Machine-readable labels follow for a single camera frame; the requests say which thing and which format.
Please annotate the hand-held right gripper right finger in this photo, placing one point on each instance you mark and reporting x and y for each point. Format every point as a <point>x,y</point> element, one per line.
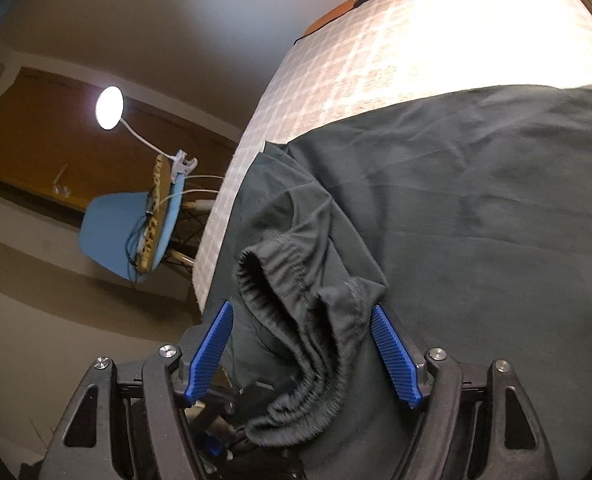
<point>396,355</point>

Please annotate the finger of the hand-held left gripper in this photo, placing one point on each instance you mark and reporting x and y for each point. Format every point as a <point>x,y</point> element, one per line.
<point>211,442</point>

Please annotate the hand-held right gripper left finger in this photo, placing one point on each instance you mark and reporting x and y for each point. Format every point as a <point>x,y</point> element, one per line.
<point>211,350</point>

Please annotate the dark grey pants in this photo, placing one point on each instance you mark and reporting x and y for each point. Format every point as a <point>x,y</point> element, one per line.
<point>451,210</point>

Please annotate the light blue chair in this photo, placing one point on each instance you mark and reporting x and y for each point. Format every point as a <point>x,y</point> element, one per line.
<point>106,230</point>

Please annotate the white clip-on gooseneck lamp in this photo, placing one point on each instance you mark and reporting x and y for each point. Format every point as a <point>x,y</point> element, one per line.
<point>108,107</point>

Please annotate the brown wooden cabinet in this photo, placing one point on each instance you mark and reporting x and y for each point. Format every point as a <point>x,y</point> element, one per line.
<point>26,135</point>

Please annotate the beige checkered bed blanket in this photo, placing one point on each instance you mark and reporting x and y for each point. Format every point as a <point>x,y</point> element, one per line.
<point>376,35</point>

